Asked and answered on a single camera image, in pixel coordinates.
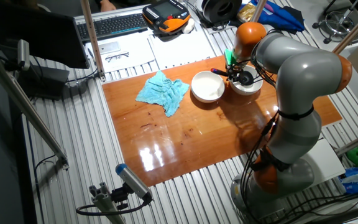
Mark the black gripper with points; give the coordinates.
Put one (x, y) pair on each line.
(234, 69)

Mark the black ladle with red tip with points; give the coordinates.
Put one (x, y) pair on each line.
(246, 78)

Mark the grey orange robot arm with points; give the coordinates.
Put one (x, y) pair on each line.
(306, 77)

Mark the white ceramic bowl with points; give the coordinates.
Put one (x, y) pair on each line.
(207, 88)
(250, 89)

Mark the person hand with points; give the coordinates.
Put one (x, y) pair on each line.
(107, 5)

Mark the gold foil bag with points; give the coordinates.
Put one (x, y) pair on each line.
(245, 12)

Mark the white computer mouse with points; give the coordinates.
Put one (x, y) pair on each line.
(189, 26)

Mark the black filament spool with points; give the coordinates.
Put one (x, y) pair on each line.
(219, 9)

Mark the teal terry cloth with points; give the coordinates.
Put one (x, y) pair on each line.
(163, 93)

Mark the brown wooden board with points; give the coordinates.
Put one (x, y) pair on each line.
(182, 140)

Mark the blue fabric bag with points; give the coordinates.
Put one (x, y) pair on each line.
(284, 17)

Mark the orange black teach pendant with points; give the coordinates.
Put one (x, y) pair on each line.
(166, 12)

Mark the printed paper sheet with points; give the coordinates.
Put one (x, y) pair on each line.
(135, 53)

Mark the black eyeglasses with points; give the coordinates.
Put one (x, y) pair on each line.
(117, 56)

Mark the chrome stool base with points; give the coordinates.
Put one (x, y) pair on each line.
(340, 22)

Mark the silver smartphone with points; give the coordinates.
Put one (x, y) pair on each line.
(109, 47)

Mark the black keyboard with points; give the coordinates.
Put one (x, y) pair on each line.
(113, 26)

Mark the blue tissue pack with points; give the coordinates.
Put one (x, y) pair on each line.
(354, 180)

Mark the black monitor base box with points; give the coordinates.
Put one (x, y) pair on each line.
(48, 81)

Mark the black computer monitor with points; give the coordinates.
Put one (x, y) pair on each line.
(42, 34)

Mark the aluminium frame post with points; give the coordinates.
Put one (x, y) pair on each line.
(26, 109)
(258, 9)
(356, 29)
(356, 142)
(92, 37)

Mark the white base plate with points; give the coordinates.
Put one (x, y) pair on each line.
(325, 165)

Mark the grey camera with blue end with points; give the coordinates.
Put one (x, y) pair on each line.
(132, 180)

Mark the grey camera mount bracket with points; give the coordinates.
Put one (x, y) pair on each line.
(104, 202)

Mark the small grey mounted camera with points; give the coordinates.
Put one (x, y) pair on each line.
(23, 53)

